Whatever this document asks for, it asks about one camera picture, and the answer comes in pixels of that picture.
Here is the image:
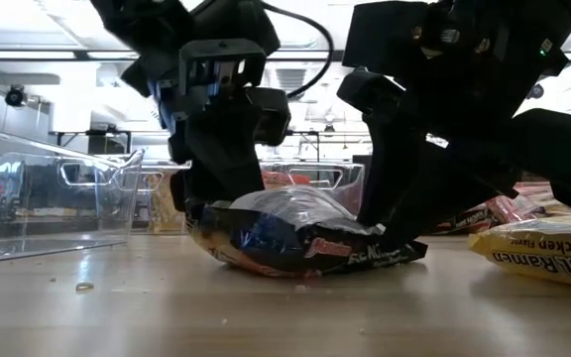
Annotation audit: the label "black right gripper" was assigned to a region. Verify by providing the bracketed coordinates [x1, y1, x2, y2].
[337, 0, 571, 244]

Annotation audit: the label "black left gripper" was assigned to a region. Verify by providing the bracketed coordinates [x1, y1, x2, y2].
[149, 38, 267, 204]

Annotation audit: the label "yellow Maruchan ramen pack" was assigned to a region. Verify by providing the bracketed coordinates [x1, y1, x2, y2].
[467, 215, 571, 293]
[147, 172, 188, 234]

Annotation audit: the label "red spicy noodle pack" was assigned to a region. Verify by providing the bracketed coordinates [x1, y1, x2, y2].
[483, 180, 557, 227]
[263, 171, 311, 192]

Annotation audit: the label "black fire noodle pack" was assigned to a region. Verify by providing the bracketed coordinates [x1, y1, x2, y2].
[428, 207, 498, 236]
[188, 183, 429, 279]

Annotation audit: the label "clear plastic bin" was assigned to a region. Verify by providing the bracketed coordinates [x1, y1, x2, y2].
[260, 161, 366, 219]
[0, 104, 146, 265]
[136, 163, 192, 235]

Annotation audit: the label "black overhead beam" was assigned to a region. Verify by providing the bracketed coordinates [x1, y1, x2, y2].
[0, 49, 571, 63]

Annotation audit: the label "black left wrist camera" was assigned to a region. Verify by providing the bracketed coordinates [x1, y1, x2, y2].
[244, 87, 292, 147]

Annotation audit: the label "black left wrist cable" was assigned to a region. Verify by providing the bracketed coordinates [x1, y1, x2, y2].
[258, 0, 336, 99]

